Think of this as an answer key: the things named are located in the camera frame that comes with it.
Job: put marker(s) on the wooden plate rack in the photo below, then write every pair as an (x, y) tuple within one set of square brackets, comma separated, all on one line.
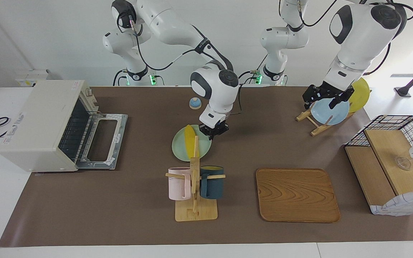
[(317, 129)]

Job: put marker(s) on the wooden mug tree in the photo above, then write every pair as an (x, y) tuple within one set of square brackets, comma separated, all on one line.
[(195, 211)]

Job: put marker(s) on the glass oven door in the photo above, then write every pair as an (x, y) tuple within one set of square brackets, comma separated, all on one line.
[(118, 136)]

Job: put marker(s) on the brown wooden tray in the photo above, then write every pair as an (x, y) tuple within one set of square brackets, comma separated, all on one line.
[(296, 193)]

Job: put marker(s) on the small blue bowl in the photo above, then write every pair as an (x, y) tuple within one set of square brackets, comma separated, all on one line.
[(195, 104)]

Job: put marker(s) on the pink mug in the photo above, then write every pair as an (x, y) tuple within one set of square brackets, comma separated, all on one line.
[(177, 186)]

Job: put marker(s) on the dark blue mug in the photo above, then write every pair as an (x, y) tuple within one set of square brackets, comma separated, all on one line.
[(212, 186)]

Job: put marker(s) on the white checked cloth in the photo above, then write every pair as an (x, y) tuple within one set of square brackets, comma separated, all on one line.
[(403, 204)]

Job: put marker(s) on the yellow corn cob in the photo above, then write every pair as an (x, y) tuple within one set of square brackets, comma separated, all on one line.
[(189, 138)]

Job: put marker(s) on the light blue plate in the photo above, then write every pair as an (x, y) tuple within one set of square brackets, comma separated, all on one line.
[(326, 111)]

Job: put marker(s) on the beige oven knob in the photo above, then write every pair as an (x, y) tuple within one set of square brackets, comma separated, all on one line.
[(89, 92), (95, 105)]

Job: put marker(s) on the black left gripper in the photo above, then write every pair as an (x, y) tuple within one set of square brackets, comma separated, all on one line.
[(330, 90)]

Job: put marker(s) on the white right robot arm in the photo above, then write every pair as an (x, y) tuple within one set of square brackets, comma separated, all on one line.
[(170, 21)]

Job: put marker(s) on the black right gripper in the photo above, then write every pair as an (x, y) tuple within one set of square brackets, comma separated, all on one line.
[(213, 129)]

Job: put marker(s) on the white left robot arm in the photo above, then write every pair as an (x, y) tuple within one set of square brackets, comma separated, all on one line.
[(360, 39)]

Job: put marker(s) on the small clear glass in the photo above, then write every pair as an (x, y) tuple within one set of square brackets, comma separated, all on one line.
[(403, 163)]

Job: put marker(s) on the beige toaster oven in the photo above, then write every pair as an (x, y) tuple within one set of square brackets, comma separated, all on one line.
[(38, 122)]

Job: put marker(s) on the light green plate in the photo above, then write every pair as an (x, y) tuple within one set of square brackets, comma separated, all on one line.
[(179, 147)]

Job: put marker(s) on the yellow plate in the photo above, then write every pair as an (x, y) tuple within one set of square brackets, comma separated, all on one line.
[(360, 96)]

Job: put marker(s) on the brown table mat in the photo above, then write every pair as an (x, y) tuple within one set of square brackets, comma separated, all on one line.
[(120, 215)]

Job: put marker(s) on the white wall box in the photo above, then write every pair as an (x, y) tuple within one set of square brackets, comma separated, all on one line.
[(31, 77)]

